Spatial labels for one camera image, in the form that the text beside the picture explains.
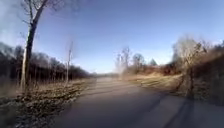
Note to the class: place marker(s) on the group of bare trees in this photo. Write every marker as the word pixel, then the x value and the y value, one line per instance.
pixel 133 63

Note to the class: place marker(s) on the grey asphalt path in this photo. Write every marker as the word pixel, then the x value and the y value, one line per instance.
pixel 115 106

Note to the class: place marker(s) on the thin bare tree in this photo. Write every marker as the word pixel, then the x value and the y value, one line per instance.
pixel 68 63

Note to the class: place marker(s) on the dry grass slope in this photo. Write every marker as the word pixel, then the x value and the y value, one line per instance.
pixel 160 81

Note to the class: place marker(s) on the dark bare wood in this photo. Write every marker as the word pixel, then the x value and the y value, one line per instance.
pixel 46 68

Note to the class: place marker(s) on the bare bushy tree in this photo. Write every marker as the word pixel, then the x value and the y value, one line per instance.
pixel 187 55

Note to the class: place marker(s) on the leaf-strewn grass verge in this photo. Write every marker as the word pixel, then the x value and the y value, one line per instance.
pixel 40 101

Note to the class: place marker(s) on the tall bare tree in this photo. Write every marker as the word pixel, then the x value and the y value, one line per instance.
pixel 29 43

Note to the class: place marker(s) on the brown bushy hillside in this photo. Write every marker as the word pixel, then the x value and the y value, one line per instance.
pixel 208 65

